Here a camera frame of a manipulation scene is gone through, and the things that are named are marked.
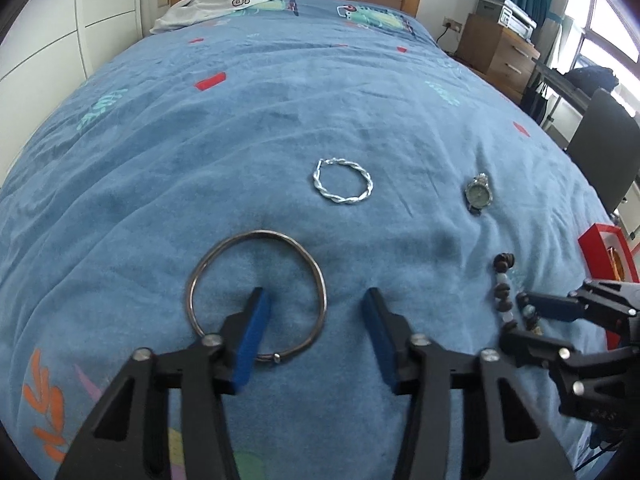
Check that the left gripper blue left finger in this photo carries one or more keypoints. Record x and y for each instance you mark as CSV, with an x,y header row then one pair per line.
x,y
226,358

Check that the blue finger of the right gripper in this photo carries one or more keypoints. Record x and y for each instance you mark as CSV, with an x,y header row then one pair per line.
x,y
535,306

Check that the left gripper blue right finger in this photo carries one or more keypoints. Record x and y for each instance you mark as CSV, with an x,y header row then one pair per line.
x,y
403,354

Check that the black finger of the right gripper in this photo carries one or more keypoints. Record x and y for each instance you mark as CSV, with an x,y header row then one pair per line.
x,y
527,349

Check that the amber resin bangle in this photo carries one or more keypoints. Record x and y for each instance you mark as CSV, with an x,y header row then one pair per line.
x,y
617,264

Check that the red white jewelry box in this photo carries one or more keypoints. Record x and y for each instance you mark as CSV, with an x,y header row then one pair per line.
x,y
607,254

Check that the thin silver bangle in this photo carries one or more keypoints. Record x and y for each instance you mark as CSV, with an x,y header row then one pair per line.
x,y
277,357

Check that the silver wrist watch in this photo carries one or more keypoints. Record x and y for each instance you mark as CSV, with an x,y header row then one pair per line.
x,y
477,194

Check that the dark grey chair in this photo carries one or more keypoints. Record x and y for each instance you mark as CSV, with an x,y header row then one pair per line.
x,y
605,148

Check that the twisted silver hoop earring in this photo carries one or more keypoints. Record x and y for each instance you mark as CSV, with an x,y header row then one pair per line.
x,y
338,199

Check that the blue patterned bedspread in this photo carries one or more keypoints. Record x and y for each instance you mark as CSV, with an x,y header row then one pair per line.
x,y
190,137

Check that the black bag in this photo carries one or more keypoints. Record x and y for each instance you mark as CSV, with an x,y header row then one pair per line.
x,y
591,78

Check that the wooden drawer chest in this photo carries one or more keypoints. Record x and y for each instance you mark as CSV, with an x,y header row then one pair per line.
x,y
498,55

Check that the white printer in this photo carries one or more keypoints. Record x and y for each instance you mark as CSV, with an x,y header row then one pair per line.
x,y
507,14

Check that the white clothing on bed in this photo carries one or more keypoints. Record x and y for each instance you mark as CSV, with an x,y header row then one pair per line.
x,y
186,13

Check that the white wardrobe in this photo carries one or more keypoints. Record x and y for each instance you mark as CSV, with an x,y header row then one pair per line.
x,y
52,48

